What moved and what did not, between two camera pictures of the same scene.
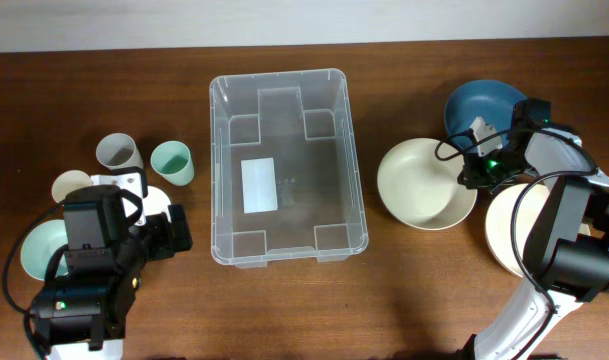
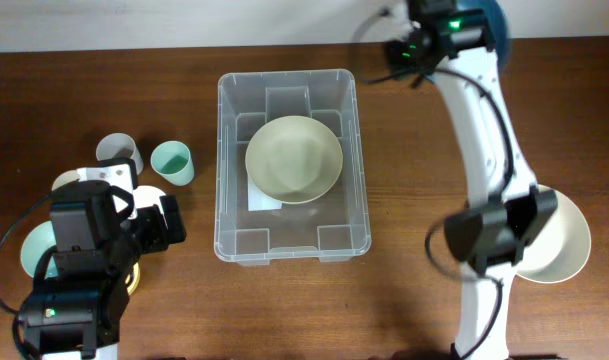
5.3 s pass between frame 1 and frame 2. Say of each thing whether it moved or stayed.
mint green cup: stayed
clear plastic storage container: stayed
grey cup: stayed
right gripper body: moved
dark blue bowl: moved
